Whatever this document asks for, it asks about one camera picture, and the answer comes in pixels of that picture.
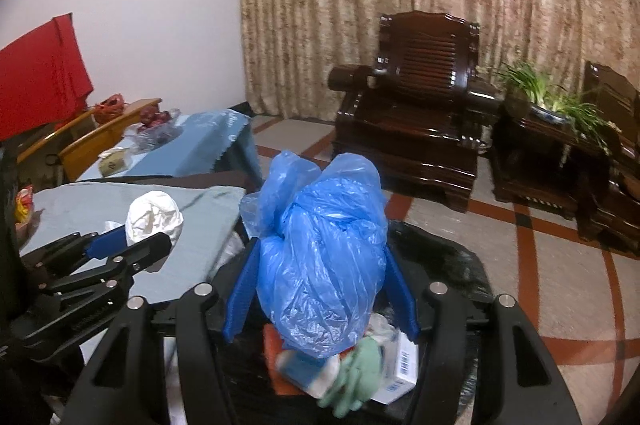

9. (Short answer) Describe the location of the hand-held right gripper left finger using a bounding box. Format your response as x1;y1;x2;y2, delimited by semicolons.
50;242;263;425

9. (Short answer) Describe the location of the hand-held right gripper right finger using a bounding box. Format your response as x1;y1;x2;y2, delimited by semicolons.
384;249;583;425

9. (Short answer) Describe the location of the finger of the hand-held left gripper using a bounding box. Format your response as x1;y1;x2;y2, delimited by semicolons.
19;224;132;280
36;232;172;303

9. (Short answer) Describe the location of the white plastic bag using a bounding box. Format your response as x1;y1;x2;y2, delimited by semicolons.
124;190;185;252

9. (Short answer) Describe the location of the black trash bag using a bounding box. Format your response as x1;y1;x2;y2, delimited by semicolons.
159;219;497;425

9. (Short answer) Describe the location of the orange foam net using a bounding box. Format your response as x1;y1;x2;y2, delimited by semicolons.
263;323;302;399

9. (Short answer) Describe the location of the white carton box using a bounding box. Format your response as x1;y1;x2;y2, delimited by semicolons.
369;329;421;406

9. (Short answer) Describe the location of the blue plastic bag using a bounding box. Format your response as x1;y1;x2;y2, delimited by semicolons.
239;149;389;360

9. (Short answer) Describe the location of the green cloth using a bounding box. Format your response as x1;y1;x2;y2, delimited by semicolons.
317;335;384;419

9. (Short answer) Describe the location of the grey-blue tablecloth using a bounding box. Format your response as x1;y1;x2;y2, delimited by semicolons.
22;181;247;356

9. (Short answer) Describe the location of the tissue box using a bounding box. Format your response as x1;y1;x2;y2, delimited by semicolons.
97;147;134;178

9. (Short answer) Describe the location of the red yellow snack packet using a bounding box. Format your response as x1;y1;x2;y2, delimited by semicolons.
14;184;36;226

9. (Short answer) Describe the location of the wooden chair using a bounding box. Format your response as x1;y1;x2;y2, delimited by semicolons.
17;97;164;164
58;105;152;184

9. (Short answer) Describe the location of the glass fruit bowl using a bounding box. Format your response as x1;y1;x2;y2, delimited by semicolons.
124;107;184;152

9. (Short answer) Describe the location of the blue plastic table cover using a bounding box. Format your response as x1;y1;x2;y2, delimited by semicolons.
75;109;264;186

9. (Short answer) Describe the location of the red fruit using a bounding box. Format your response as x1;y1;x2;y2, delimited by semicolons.
138;107;172;129

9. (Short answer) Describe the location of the red cloth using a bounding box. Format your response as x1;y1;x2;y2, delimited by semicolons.
0;12;95;142

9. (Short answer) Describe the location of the dark wooden side table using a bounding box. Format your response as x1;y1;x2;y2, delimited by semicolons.
492;104;609;219

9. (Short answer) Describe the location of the dark wooden armchair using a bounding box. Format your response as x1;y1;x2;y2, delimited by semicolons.
574;59;640;257
327;10;504;213

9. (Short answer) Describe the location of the green potted plant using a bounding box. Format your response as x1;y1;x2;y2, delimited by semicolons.
494;62;622;152

